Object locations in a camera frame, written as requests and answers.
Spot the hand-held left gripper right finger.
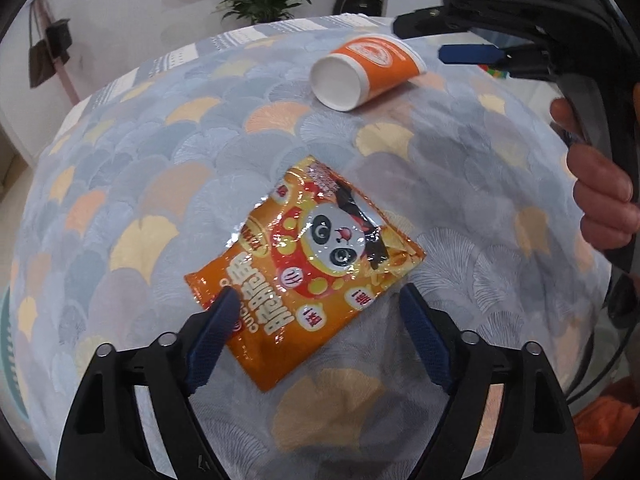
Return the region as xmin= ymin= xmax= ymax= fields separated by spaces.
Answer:
xmin=398 ymin=282 xmax=585 ymax=480

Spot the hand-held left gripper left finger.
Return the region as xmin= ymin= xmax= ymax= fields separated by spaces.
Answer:
xmin=55 ymin=285 xmax=244 ymax=480

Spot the orange paper cup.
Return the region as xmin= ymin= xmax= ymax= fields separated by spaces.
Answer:
xmin=308 ymin=33 xmax=427 ymax=112

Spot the potted green plant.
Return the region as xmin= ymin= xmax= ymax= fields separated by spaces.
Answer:
xmin=214 ymin=0 xmax=302 ymax=24

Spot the black shoulder bag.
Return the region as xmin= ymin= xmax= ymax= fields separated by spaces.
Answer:
xmin=44 ymin=18 xmax=74 ymax=64

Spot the orange snack packet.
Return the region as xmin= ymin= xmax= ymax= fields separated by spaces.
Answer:
xmin=183 ymin=154 xmax=427 ymax=392

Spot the pink coat rack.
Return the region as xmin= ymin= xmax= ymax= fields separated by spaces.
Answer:
xmin=37 ymin=0 xmax=82 ymax=104

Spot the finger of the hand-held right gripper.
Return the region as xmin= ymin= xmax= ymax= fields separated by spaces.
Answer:
xmin=437 ymin=43 xmax=555 ymax=79
xmin=392 ymin=7 xmax=502 ymax=39

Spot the leaf patterned tablecloth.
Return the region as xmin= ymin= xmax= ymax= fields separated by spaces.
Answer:
xmin=9 ymin=12 xmax=617 ymax=480

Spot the brown tote bag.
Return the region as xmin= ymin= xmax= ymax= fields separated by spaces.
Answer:
xmin=27 ymin=0 xmax=56 ymax=89

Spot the teal plastic basket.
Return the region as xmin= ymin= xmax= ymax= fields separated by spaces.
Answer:
xmin=0 ymin=280 xmax=32 ymax=421

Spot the black cable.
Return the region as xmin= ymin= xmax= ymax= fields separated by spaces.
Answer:
xmin=564 ymin=274 xmax=637 ymax=402

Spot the person's right hand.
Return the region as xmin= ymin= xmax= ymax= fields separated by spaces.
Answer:
xmin=549 ymin=97 xmax=640 ymax=264

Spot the orange clothing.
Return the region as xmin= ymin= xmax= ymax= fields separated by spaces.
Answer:
xmin=572 ymin=374 xmax=640 ymax=462

